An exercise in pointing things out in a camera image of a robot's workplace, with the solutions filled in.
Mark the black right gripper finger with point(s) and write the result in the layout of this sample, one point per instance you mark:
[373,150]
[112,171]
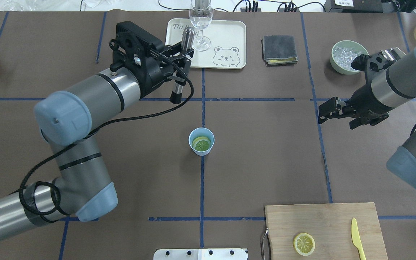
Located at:
[332,108]

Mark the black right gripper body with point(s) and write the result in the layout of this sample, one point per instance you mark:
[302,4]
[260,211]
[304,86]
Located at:
[364,102]

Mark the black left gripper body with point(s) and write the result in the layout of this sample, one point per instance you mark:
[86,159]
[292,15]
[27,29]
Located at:
[152,76]

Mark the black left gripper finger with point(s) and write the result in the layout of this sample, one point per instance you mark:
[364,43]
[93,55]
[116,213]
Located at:
[177,73]
[176,53]

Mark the steel muddler with black tip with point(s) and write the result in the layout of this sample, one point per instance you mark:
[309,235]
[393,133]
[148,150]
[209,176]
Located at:
[186,43]

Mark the yellow lemon slice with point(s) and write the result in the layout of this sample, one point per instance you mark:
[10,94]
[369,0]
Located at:
[304,244]
[201,144]

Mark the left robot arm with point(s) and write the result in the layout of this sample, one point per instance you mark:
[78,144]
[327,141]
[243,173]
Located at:
[75,180]

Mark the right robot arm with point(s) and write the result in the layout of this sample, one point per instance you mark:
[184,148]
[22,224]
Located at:
[390,83]

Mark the light blue paper cup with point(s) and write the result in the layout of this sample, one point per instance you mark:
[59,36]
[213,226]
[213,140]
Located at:
[201,132]

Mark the cream bear serving tray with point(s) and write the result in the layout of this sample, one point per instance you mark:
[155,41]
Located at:
[228,46]

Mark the clear wine glass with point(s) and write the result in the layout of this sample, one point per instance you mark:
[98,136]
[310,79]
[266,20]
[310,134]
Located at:
[201,14]

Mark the green bowl of ice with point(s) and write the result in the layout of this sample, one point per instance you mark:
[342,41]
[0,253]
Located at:
[342,55]

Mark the steel ice scoop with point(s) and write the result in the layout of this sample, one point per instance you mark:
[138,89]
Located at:
[393,54]

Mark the black power strip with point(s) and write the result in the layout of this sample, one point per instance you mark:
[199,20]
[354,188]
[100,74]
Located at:
[266,5]

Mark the grey folded cloth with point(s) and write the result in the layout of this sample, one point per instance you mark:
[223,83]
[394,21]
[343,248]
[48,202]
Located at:
[279,50]

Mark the bamboo cutting board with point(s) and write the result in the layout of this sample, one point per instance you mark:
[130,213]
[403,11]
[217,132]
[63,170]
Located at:
[329,225]

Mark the yellow plastic knife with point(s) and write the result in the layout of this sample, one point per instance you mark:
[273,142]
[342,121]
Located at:
[356,240]

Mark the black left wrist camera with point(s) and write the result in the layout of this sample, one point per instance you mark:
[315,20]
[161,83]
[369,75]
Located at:
[131,47]

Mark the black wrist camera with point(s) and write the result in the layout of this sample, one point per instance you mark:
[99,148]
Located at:
[371,65]
[131,47]

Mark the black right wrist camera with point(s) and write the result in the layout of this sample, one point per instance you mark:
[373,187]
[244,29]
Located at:
[371,65]

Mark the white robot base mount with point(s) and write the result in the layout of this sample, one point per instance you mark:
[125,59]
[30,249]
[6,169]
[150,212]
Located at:
[202,254]

